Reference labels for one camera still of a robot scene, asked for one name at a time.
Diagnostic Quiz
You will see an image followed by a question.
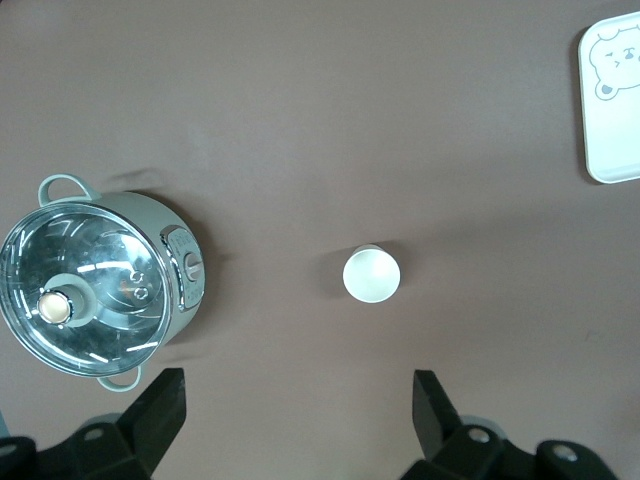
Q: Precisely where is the grey-green electric cooking pot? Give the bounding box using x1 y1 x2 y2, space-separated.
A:
0 173 207 393

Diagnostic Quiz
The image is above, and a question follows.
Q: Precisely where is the glass pot lid with knob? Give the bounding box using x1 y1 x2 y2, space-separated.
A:
0 203 182 377

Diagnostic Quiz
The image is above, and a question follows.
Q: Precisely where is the white IKEA cup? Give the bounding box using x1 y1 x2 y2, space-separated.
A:
342 243 402 304

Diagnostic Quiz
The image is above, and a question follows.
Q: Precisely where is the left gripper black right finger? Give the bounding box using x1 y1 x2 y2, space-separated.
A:
399 369 539 480

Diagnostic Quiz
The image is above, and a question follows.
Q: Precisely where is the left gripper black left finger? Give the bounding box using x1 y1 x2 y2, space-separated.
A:
37 368 188 480

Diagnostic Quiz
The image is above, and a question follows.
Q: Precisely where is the white tray with bear print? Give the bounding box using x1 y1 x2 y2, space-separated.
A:
577 10 640 185

